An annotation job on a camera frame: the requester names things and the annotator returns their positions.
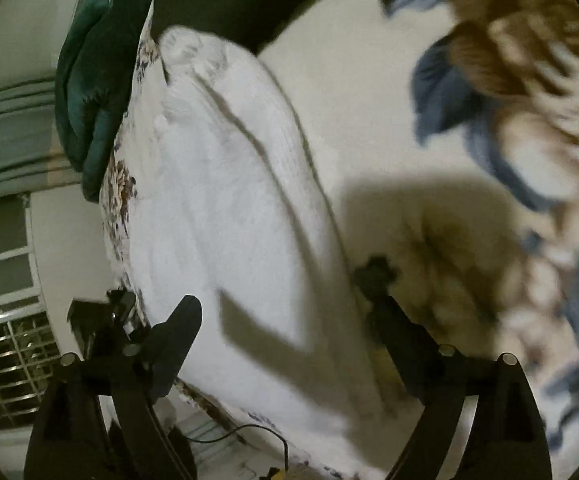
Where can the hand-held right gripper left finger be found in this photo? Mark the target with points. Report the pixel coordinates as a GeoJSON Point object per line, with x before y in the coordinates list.
{"type": "Point", "coordinates": [177, 332]}

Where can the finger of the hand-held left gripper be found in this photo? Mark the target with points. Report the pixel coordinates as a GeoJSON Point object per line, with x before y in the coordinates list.
{"type": "Point", "coordinates": [122, 305]}

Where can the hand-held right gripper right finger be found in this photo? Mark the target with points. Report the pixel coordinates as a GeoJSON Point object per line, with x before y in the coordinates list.
{"type": "Point", "coordinates": [384, 305]}

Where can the white knit sweater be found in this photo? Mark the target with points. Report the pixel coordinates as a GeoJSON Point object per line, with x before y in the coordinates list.
{"type": "Point", "coordinates": [219, 210]}

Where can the yellow plug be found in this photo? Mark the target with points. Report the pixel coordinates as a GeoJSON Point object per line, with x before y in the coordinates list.
{"type": "Point", "coordinates": [279, 474]}

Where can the bed with floral cover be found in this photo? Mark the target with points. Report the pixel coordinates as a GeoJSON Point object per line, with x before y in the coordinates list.
{"type": "Point", "coordinates": [369, 110]}

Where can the grey green curtain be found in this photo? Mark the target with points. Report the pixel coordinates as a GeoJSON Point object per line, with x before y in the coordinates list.
{"type": "Point", "coordinates": [9, 135]}

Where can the dark green plush blanket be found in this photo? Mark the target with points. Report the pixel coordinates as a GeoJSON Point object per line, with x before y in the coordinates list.
{"type": "Point", "coordinates": [94, 85]}

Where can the black folded garment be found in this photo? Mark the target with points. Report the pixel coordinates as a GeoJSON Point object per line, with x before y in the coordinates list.
{"type": "Point", "coordinates": [249, 0]}

